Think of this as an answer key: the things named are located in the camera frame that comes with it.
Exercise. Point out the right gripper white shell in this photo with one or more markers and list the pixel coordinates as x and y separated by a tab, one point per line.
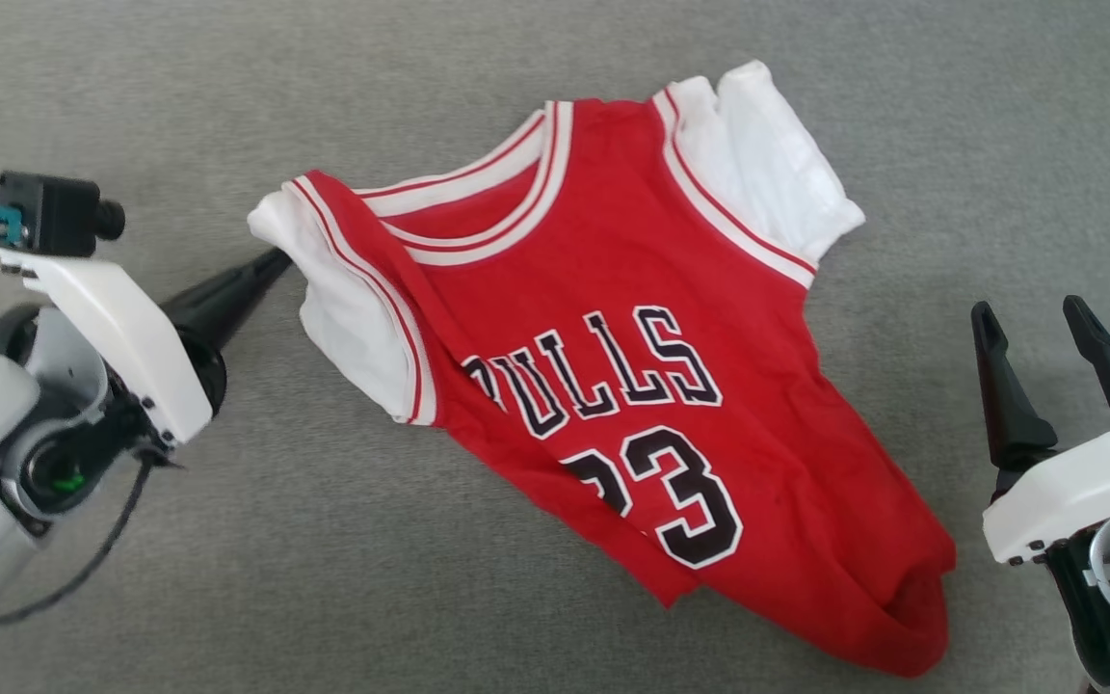
1075	496

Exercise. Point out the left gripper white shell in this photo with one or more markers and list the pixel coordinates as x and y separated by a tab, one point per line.
121	328

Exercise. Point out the red Bulls basketball jersey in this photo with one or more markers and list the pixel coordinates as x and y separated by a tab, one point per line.
613	241

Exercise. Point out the grey fabric sofa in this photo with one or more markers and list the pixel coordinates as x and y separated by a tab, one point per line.
227	96

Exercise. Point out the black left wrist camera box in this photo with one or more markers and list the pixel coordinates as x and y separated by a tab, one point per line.
54	212

